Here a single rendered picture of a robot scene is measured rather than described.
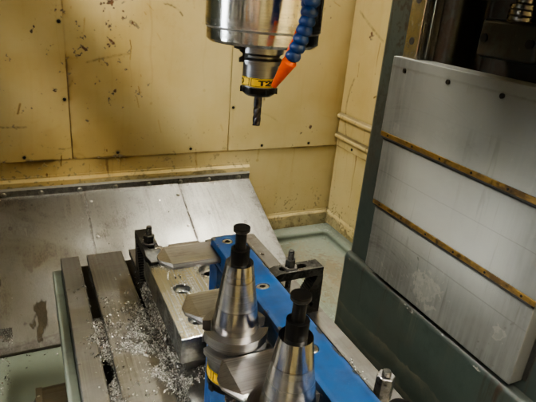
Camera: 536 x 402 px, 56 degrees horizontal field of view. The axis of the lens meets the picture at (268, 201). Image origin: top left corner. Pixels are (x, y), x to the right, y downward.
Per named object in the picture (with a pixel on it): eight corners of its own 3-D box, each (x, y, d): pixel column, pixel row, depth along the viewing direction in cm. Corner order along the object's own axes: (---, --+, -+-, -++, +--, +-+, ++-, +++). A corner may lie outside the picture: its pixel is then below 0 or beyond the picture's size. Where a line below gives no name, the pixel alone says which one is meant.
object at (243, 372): (230, 410, 40) (230, 403, 40) (209, 367, 45) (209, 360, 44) (306, 388, 43) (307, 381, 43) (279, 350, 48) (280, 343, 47)
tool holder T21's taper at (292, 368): (325, 424, 37) (336, 352, 35) (267, 435, 36) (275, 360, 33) (304, 382, 41) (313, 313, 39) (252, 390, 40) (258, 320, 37)
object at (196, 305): (191, 329, 49) (191, 322, 49) (176, 300, 54) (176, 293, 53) (255, 316, 52) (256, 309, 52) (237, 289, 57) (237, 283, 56)
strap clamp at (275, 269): (262, 322, 102) (268, 258, 96) (255, 313, 105) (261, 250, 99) (318, 311, 107) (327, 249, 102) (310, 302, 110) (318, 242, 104)
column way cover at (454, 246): (507, 392, 89) (606, 104, 69) (357, 262, 128) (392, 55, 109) (526, 384, 91) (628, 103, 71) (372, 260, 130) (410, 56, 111)
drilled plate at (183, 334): (181, 364, 83) (181, 340, 81) (143, 276, 107) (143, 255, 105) (302, 336, 93) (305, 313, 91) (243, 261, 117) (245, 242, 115)
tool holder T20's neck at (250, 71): (282, 88, 72) (285, 65, 70) (251, 89, 69) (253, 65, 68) (266, 82, 76) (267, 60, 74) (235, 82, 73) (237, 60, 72)
